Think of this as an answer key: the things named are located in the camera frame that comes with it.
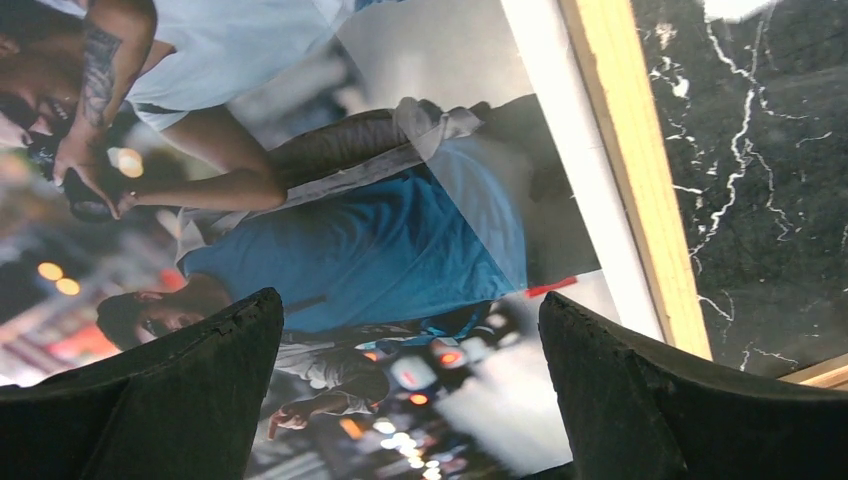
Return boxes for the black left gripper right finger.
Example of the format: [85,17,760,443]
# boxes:
[539,292,847,479]

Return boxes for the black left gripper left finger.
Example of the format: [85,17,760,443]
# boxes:
[1,288,284,479]

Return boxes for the colour street photo print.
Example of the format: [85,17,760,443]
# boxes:
[1,1,615,479]

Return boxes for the light wooden picture frame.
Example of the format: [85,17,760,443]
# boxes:
[561,1,847,389]

